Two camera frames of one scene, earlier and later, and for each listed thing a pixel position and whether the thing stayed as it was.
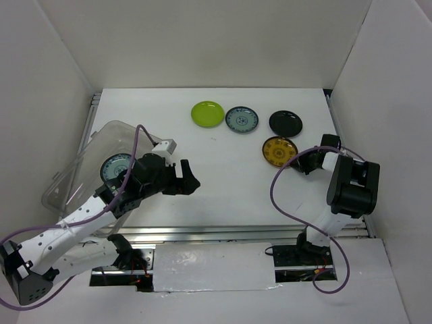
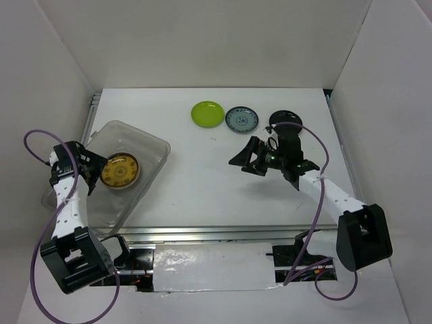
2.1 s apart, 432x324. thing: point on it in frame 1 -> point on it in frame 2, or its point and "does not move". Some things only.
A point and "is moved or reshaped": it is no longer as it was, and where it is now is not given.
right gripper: (302, 165) -> (244, 157)
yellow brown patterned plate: (278, 150) is moved or reshaped
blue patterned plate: (241, 119) does not move
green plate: (207, 114) does not move
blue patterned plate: (113, 165) is moved or reshaped
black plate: (285, 123) does not move
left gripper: (186, 185) -> (96, 163)
